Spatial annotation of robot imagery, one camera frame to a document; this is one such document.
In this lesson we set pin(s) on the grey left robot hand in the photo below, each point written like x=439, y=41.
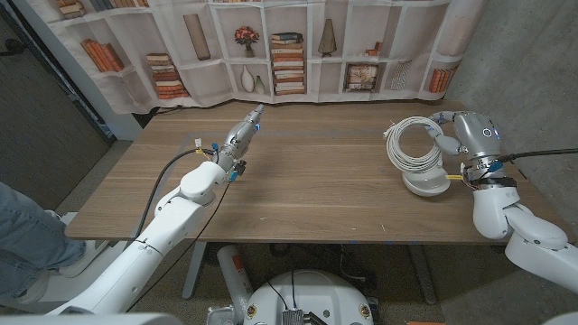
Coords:
x=239, y=140

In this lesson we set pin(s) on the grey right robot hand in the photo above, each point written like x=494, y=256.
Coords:
x=474, y=133

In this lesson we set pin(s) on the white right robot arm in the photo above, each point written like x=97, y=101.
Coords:
x=496, y=212

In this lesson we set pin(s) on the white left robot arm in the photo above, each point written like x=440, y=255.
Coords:
x=153, y=244

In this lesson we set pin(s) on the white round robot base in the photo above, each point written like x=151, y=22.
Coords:
x=316, y=293

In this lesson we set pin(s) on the white bowl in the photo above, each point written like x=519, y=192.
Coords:
x=426, y=182

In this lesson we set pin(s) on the white connector with yellow tag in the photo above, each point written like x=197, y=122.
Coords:
x=454, y=177
x=198, y=143

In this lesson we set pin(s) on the printed bookshelf backdrop cloth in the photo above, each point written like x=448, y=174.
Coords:
x=203, y=86

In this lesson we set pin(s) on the grey table leg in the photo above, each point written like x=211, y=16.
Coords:
x=422, y=275
x=194, y=271

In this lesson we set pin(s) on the white roll with orange label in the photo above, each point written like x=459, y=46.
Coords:
x=232, y=280

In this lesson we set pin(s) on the foil tray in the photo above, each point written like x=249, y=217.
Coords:
x=221, y=316

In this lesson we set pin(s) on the grey finned box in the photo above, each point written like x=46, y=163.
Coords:
x=292, y=318

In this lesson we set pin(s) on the dark grey door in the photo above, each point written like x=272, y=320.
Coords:
x=40, y=126

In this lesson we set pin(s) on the person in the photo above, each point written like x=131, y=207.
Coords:
x=27, y=234

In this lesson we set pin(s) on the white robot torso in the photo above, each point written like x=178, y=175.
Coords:
x=90, y=320

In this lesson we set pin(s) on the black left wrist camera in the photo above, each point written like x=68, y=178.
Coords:
x=239, y=168

